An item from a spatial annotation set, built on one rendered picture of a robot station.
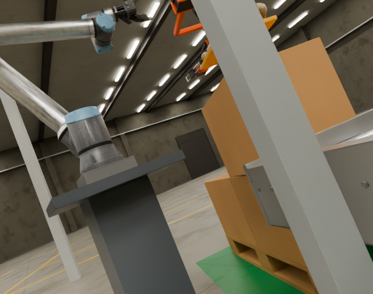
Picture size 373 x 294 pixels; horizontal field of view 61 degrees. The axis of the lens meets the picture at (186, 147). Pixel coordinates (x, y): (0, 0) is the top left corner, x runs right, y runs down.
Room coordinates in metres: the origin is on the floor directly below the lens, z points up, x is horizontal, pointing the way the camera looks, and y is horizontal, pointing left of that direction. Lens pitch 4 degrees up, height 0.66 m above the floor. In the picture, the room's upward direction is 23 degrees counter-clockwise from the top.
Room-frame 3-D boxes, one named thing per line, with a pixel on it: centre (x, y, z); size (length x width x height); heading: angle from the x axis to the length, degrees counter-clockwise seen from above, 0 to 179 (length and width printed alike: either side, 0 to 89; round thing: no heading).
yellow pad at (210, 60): (1.45, -0.30, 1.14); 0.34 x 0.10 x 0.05; 12
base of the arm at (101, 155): (1.34, 0.36, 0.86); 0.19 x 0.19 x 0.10
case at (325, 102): (1.48, -0.40, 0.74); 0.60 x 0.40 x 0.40; 9
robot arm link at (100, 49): (1.60, 0.19, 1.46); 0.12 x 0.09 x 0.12; 25
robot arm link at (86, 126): (1.35, 0.36, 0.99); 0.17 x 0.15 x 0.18; 25
